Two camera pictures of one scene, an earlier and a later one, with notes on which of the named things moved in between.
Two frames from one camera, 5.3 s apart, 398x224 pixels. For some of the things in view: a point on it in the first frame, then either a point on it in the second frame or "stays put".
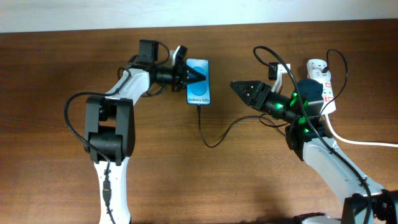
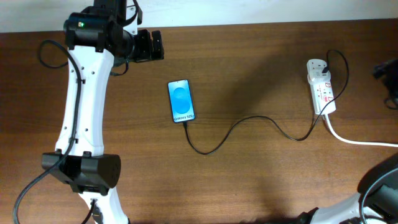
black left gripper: (181, 70) → (145, 53)
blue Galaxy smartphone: (199, 93) → (181, 101)
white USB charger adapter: (314, 68) stays put
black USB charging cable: (208, 144) → (308, 133)
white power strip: (328, 104) stays put
